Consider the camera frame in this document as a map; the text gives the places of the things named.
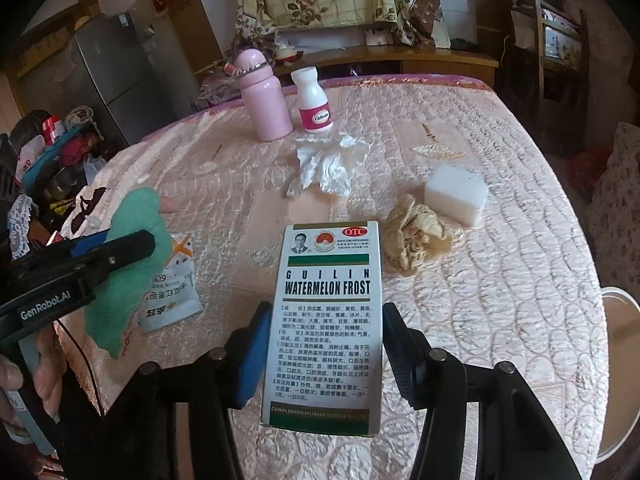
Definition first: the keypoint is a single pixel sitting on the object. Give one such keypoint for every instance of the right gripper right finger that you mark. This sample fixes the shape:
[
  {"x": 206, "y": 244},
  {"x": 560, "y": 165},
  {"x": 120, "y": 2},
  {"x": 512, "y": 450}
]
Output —
[{"x": 516, "y": 436}]

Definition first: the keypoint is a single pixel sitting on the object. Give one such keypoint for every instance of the white pill bottle pink label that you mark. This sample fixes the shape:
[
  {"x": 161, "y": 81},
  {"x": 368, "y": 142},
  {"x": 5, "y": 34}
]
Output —
[{"x": 312, "y": 102}]

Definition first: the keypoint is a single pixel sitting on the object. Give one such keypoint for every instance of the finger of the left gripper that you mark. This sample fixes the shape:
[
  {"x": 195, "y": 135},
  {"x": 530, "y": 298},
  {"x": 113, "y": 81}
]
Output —
[
  {"x": 83, "y": 245},
  {"x": 114, "y": 255}
]

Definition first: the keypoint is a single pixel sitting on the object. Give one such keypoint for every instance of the green white medicine box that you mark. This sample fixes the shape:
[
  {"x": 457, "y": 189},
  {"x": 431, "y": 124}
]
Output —
[{"x": 324, "y": 363}]

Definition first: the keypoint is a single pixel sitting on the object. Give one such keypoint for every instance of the beige paper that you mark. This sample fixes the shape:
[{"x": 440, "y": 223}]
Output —
[{"x": 413, "y": 234}]

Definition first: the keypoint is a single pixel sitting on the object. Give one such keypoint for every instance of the floral sofa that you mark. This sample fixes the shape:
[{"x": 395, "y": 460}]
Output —
[{"x": 613, "y": 215}]

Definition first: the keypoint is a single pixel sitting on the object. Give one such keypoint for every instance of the green cloth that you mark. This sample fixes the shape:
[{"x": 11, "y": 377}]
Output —
[{"x": 108, "y": 316}]

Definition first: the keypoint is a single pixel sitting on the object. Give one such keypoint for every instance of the white orange snack packet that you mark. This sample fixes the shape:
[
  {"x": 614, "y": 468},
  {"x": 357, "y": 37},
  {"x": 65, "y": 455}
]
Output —
[{"x": 173, "y": 296}]

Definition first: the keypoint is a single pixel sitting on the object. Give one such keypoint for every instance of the crumpled white tissue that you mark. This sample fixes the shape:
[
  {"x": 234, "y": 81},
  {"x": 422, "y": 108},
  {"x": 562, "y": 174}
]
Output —
[{"x": 332, "y": 161}]

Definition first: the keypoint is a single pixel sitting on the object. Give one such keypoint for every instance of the pink water bottle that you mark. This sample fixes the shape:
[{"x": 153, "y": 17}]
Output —
[{"x": 263, "y": 96}]

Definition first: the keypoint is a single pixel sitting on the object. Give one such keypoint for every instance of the wooden chair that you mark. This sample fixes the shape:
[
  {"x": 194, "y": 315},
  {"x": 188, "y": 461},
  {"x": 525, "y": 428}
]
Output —
[{"x": 546, "y": 74}]

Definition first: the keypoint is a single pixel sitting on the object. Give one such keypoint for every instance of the grey refrigerator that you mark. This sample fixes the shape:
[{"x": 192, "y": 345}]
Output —
[{"x": 132, "y": 83}]

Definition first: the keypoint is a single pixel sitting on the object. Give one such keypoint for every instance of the white sponge block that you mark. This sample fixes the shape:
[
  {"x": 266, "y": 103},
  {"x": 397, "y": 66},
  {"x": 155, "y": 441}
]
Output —
[{"x": 456, "y": 193}]

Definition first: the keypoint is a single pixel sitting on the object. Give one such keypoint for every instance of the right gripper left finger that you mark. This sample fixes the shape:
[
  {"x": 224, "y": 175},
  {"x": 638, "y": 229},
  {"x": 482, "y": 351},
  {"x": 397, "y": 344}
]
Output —
[{"x": 170, "y": 421}]

